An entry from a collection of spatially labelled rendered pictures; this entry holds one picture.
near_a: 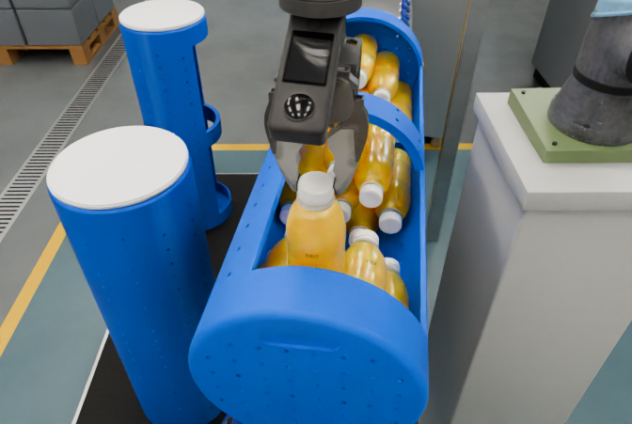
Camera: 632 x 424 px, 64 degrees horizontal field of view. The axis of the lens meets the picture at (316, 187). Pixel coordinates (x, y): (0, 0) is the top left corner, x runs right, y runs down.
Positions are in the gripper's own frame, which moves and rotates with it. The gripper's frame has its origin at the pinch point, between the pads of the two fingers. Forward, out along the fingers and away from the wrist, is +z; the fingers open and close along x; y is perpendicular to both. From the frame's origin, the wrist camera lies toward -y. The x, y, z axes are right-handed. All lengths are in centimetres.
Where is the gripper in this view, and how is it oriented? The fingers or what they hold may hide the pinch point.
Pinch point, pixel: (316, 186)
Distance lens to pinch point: 53.7
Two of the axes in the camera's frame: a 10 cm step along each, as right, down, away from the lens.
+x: -9.9, -1.0, 1.2
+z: 0.0, 7.8, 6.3
